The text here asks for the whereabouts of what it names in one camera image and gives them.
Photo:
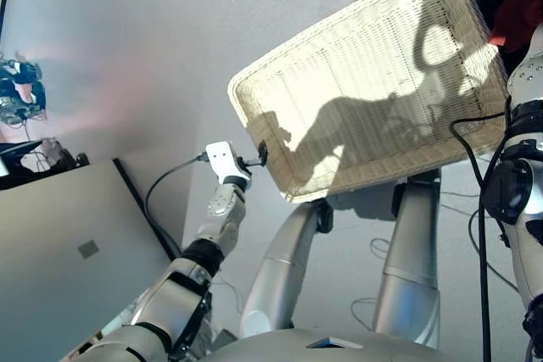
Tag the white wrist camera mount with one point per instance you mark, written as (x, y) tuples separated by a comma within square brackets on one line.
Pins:
[(222, 158)]

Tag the red garment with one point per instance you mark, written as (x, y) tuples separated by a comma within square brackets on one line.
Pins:
[(517, 10)]

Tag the silver robot leg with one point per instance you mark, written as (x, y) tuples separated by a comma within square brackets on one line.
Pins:
[(280, 268), (407, 252)]

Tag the grey panel with square sticker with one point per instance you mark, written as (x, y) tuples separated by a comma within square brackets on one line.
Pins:
[(63, 294)]

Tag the silver robot torso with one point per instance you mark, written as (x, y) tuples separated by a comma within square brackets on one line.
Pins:
[(275, 349)]

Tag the black desk equipment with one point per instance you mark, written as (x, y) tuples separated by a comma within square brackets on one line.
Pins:
[(70, 162)]

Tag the pale woven basket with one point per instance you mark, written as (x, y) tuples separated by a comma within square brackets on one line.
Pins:
[(360, 82)]

